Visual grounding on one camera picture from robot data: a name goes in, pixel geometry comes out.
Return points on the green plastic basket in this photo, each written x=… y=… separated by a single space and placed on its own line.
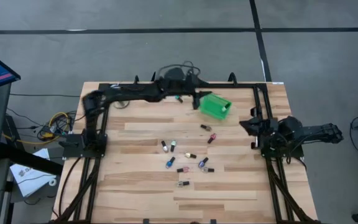
x=211 y=107

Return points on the mint green nail polish bottle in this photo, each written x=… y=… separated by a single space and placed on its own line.
x=173 y=143

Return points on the blue nail polish bottle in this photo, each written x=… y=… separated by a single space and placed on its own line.
x=168 y=164

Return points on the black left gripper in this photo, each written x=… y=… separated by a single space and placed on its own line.
x=186 y=84

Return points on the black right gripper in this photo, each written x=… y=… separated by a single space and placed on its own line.
x=266 y=128

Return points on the purple nail polish bottle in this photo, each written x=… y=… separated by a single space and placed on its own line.
x=201 y=164

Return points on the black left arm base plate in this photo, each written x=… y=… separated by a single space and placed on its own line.
x=73 y=149

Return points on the clear nail polish bottle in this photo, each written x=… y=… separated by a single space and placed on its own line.
x=210 y=170
x=185 y=183

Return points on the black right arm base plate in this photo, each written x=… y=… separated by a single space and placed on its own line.
x=295 y=153

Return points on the black aluminium table frame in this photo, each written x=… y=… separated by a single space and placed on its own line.
x=228 y=84

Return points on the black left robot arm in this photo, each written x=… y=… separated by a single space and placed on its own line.
x=129 y=93

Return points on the gold nail polish bottle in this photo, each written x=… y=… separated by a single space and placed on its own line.
x=189 y=154

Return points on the white nail polish bottle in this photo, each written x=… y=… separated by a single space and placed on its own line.
x=225 y=108

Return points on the white tape roll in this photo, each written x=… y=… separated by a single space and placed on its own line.
x=52 y=182

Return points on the pink nail polish bottle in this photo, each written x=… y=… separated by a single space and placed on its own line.
x=186 y=169

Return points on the black desk beam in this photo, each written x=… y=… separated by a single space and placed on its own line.
x=26 y=158

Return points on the floor power box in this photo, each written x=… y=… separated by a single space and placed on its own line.
x=48 y=132

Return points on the bronze nail polish bottle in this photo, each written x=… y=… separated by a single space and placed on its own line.
x=208 y=128

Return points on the silver nail polish bottle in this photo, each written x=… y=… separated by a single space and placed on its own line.
x=165 y=148

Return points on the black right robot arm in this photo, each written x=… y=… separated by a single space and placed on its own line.
x=315 y=132

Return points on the papers on floor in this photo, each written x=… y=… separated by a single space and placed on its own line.
x=30 y=177

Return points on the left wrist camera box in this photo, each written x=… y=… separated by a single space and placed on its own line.
x=174 y=73

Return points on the teal nail polish bottle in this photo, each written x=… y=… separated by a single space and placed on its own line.
x=179 y=99

